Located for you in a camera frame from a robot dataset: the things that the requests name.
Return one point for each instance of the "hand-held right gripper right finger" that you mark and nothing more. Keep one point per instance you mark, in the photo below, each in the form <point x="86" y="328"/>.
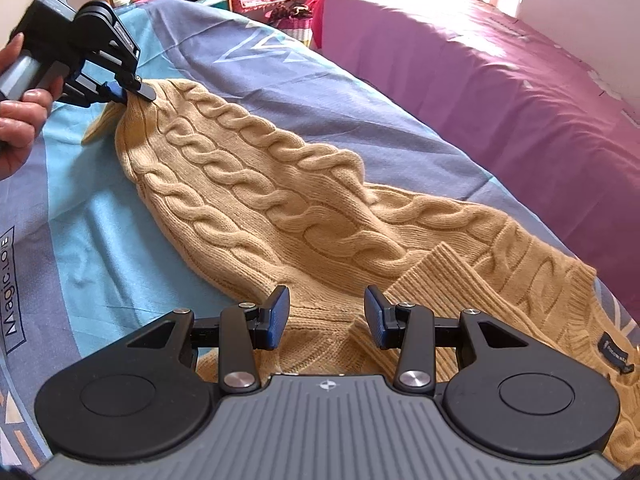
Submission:
<point x="377" y="317"/>

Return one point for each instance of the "person's left hand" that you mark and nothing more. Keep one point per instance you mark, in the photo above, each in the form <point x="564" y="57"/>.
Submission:
<point x="25" y="115"/>

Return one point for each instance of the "pink woven basket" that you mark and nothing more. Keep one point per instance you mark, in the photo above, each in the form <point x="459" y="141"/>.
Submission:
<point x="300" y="27"/>

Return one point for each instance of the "blue grey patterned bedsheet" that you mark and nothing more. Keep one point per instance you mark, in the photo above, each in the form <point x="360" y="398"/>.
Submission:
<point x="100" y="240"/>

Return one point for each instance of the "purple bed cover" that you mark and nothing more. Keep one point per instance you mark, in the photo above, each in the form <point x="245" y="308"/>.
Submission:
<point x="475" y="85"/>

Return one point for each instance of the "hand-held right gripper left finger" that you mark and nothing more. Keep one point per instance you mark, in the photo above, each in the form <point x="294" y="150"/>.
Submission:
<point x="277" y="317"/>

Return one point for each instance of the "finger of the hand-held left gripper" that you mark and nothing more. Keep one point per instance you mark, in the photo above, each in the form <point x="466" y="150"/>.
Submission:
<point x="114" y="95"/>
<point x="137" y="87"/>

